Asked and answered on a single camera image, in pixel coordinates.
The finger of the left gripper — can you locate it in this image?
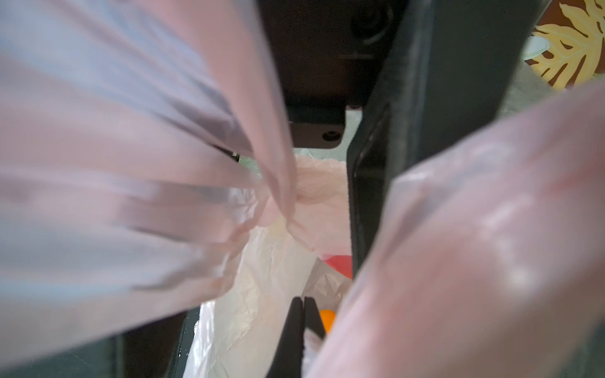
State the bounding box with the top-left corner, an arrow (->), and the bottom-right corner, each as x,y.
123,312 -> 187,378

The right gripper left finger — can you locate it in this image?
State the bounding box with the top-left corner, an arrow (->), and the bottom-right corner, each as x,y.
266,297 -> 305,378

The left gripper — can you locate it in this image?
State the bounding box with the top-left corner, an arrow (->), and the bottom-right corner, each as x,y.
257,0 -> 548,271

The orange fruit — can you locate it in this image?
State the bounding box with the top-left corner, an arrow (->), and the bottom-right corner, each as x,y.
319,310 -> 336,334

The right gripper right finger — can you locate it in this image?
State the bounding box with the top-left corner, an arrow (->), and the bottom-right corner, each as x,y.
303,297 -> 326,340

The pink printed plastic bag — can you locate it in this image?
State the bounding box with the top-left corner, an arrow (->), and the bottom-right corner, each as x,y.
1,1 -> 604,377

